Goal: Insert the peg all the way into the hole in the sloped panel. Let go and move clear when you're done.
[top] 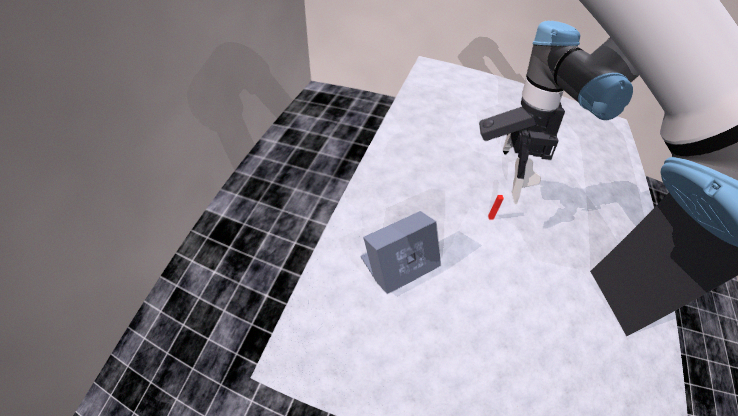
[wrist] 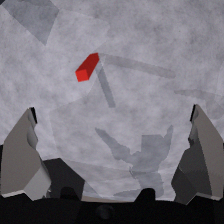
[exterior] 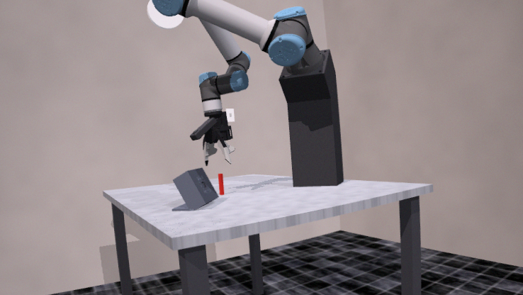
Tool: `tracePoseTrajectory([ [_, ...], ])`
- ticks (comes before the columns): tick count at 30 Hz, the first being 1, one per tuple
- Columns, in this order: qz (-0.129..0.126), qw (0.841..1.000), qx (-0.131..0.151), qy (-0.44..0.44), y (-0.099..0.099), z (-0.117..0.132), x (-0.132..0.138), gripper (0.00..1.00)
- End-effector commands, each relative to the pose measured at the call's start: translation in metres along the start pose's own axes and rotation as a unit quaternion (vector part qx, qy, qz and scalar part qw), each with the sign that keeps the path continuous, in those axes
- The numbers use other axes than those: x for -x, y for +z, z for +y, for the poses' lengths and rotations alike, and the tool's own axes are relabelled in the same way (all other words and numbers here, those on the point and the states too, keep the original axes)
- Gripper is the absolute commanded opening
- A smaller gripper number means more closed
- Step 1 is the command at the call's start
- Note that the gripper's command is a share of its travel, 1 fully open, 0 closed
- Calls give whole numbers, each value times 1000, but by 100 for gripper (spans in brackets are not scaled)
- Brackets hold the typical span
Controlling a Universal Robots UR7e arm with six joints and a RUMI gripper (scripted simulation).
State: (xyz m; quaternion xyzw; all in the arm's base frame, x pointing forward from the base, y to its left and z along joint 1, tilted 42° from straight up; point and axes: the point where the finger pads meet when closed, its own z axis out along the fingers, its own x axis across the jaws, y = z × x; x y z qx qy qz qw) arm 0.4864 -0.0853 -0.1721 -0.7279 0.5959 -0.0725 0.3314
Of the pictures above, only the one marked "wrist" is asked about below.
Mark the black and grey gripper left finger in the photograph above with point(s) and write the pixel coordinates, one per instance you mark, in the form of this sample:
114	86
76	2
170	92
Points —
23	175

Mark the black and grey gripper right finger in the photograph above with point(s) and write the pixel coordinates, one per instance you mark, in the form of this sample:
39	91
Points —
198	181

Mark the red rectangular peg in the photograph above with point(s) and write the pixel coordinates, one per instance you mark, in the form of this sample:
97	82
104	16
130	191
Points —
86	69

